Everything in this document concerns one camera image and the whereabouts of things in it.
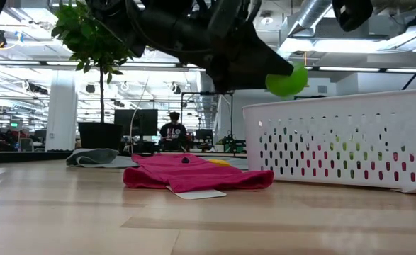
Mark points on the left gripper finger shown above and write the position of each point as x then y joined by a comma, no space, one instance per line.
250,56
241,84

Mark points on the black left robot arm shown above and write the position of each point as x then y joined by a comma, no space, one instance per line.
165,28

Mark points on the black computer monitor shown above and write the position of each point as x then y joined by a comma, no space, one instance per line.
136,122

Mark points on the person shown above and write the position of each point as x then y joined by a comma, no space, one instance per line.
173,132

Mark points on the yellow toy banana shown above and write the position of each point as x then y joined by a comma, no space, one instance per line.
220,163

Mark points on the red cloth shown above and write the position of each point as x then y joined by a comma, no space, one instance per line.
193,173

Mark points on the white cloth label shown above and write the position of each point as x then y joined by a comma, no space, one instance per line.
197,194

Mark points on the green toy apple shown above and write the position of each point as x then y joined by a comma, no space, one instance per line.
287,85

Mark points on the grey cloth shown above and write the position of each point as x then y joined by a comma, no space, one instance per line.
94,156

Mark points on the silver ceiling duct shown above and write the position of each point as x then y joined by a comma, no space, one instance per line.
310,14

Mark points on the white perforated plastic basket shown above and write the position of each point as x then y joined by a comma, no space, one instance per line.
335,106

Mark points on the white building column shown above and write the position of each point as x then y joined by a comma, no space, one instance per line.
62,113

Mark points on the green potted plant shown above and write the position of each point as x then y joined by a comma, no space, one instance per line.
87,35

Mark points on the dark toy blackberry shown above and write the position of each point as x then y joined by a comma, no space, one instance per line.
185,160

